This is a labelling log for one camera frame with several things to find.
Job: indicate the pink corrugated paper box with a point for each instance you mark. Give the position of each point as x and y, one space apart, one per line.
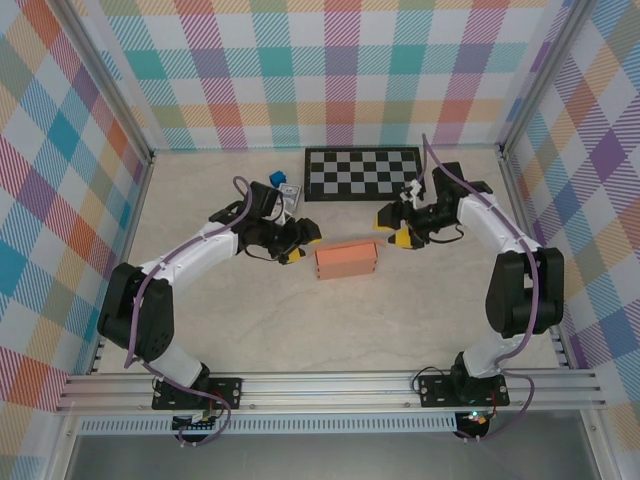
345 262

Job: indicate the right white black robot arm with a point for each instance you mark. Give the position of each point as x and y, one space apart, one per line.
520 295

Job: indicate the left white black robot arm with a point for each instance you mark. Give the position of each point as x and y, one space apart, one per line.
140 315

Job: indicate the blue playing card deck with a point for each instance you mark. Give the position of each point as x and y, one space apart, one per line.
292 192

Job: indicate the black grey chessboard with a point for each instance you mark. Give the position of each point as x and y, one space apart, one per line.
365 172

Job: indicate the small blue cube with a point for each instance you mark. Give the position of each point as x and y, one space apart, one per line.
277 179

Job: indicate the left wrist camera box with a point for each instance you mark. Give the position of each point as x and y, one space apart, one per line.
282 216

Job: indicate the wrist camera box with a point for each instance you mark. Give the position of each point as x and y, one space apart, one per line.
282 216
412 190

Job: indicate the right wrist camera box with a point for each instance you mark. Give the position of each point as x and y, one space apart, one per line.
412 190

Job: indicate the long aluminium base rail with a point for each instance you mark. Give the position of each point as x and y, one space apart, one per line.
330 392

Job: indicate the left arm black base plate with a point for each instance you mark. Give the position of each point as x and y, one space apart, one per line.
227 392

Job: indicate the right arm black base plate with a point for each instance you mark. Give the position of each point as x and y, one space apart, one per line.
435 392

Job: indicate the aluminium corner post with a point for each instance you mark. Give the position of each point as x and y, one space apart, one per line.
105 85
545 75

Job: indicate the aluminium frame leg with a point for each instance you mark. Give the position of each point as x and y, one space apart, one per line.
597 450
62 450

